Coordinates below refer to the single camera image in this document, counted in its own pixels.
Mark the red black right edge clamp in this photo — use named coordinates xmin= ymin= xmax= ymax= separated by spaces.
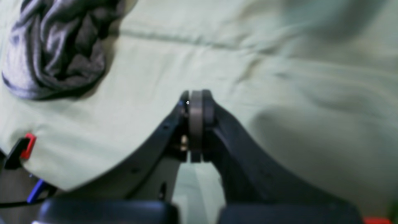
xmin=4 ymin=133 xmax=37 ymax=170

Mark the green table cloth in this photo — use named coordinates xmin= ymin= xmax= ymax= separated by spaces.
xmin=1 ymin=0 xmax=397 ymax=216

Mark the red black left edge clamp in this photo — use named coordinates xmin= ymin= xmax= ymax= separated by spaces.
xmin=363 ymin=217 xmax=393 ymax=224

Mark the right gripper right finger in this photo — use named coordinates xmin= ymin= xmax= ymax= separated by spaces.
xmin=201 ymin=90 xmax=364 ymax=224

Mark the grey heathered T-shirt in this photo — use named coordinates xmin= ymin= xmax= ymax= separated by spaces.
xmin=2 ymin=0 xmax=125 ymax=100

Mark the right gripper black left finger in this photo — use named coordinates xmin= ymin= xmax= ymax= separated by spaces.
xmin=35 ymin=91 xmax=203 ymax=224

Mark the red black edge clamp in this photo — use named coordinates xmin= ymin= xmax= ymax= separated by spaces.
xmin=363 ymin=217 xmax=393 ymax=224
xmin=4 ymin=133 xmax=37 ymax=170

